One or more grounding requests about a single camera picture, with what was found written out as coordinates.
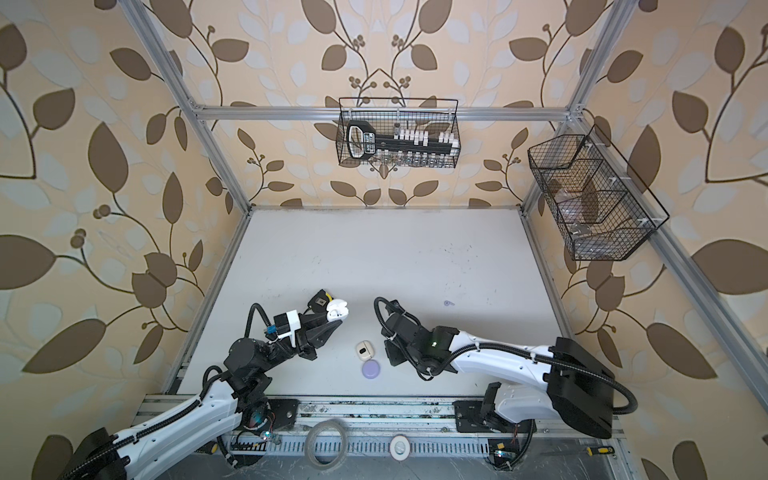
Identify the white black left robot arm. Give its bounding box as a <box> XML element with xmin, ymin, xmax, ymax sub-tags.
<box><xmin>59</xmin><ymin>297</ymin><xmax>349</xmax><ymax>479</ymax></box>

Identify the white earbud charging case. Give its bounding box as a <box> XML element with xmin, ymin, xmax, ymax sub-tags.
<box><xmin>326</xmin><ymin>298</ymin><xmax>349</xmax><ymax>322</ymax></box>

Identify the black yellow tape measure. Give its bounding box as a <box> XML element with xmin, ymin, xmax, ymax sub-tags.
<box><xmin>307</xmin><ymin>289</ymin><xmax>333</xmax><ymax>313</ymax></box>

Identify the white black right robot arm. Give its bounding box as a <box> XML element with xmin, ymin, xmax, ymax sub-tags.
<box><xmin>373</xmin><ymin>297</ymin><xmax>639</xmax><ymax>439</ymax></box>

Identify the yellow handled screwdriver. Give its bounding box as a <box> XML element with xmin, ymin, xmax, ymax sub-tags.
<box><xmin>556</xmin><ymin>446</ymin><xmax>616</xmax><ymax>457</ymax></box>

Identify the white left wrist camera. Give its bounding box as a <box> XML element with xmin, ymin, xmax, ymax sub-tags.
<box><xmin>265</xmin><ymin>310</ymin><xmax>301</xmax><ymax>341</ymax></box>

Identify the wire basket with socket set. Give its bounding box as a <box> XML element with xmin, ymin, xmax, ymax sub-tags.
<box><xmin>335</xmin><ymin>95</ymin><xmax>462</xmax><ymax>169</ymax></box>

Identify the grey tape roll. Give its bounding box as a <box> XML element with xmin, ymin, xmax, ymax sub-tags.
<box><xmin>304</xmin><ymin>420</ymin><xmax>349</xmax><ymax>472</ymax></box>

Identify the purple round disc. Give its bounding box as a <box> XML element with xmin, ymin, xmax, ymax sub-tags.
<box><xmin>361</xmin><ymin>359</ymin><xmax>381</xmax><ymax>379</ymax></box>

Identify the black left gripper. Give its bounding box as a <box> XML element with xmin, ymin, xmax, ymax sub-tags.
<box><xmin>256</xmin><ymin>313</ymin><xmax>338</xmax><ymax>379</ymax></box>

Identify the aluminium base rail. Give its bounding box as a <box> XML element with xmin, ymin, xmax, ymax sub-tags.
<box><xmin>131</xmin><ymin>392</ymin><xmax>628</xmax><ymax>460</ymax></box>

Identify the empty black wire basket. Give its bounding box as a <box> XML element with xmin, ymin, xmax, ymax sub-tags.
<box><xmin>527</xmin><ymin>125</ymin><xmax>670</xmax><ymax>261</ymax></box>

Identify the black socket set rail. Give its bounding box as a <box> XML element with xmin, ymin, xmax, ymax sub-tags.
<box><xmin>342</xmin><ymin>120</ymin><xmax>461</xmax><ymax>163</ymax></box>

